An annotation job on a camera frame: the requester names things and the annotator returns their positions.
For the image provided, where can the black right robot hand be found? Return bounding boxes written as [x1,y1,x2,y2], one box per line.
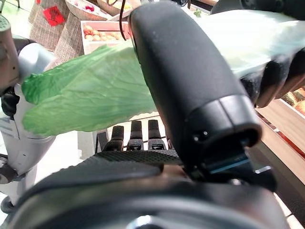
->
[9,1,291,229]

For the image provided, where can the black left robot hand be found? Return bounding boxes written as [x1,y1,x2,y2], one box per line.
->
[211,0,305,108]

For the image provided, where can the napa cabbage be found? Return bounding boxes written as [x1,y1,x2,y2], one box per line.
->
[20,9,305,138]

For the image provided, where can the wooden display stand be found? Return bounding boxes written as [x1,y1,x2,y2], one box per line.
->
[256,85,305,226]

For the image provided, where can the white crate of fruit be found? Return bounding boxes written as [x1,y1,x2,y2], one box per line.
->
[80,20,133,56]

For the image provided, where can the round woven tray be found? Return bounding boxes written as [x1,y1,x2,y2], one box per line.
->
[64,0,112,21]
[96,0,134,17]

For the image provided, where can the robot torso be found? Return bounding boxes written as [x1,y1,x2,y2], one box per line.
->
[0,14,57,96]

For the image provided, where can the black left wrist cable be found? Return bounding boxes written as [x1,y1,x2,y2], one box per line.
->
[118,0,128,41]

